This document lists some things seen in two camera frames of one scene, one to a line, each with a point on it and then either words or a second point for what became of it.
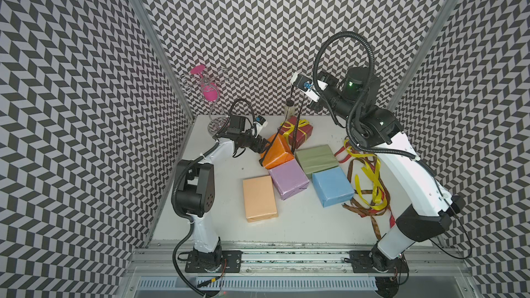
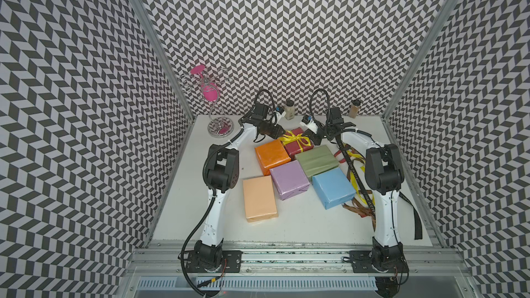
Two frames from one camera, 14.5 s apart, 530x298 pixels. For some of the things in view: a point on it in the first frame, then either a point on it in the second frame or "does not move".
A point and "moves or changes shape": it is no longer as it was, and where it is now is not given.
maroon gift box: (297, 131) moves or changes shape
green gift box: (315, 159) does not move
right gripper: (329, 77) -> (317, 140)
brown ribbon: (374, 159) -> (348, 147)
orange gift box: (277, 152) does not move
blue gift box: (332, 186) does not move
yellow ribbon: (301, 123) -> (288, 138)
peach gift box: (259, 199) does not move
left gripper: (257, 147) -> (277, 129)
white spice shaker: (289, 110) does not move
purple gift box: (289, 179) does not move
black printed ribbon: (284, 127) -> (413, 214)
